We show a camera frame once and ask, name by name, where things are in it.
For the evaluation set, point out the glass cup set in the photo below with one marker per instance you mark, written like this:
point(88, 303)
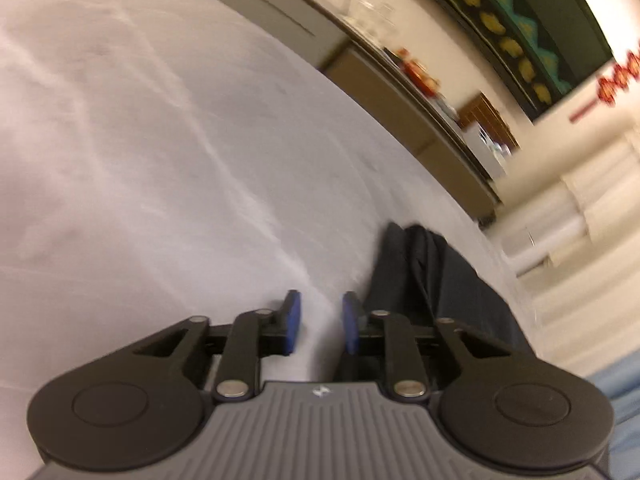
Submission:
point(372, 17)

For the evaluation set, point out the dark patterned wall tapestry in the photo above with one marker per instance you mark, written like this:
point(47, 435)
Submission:
point(505, 20)

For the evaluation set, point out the white curtain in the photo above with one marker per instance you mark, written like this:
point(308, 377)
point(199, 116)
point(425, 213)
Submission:
point(600, 270)

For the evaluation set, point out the red fruit bowl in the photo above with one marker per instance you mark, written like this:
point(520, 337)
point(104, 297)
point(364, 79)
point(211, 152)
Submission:
point(417, 72)

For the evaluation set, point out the red hanging ornament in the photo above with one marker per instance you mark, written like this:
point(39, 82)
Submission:
point(617, 80)

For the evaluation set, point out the wooden grid board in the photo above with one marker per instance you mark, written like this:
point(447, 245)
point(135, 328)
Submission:
point(482, 110)

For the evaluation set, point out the light blue clothing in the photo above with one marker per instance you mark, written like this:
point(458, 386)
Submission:
point(622, 420)

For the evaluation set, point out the white standing air conditioner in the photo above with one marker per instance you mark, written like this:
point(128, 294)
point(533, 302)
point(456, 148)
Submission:
point(540, 237)

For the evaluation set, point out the black garment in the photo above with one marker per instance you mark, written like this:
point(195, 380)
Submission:
point(450, 285)

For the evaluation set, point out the grey organizer box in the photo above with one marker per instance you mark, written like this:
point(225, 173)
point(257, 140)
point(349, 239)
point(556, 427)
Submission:
point(487, 152)

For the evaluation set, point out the grey and brown sideboard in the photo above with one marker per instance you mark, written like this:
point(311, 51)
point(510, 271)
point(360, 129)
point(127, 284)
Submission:
point(360, 75)

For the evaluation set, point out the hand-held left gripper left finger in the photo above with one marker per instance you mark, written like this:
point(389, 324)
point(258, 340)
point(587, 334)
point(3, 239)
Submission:
point(292, 322)

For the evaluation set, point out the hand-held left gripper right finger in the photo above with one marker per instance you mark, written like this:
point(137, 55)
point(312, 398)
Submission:
point(351, 322)

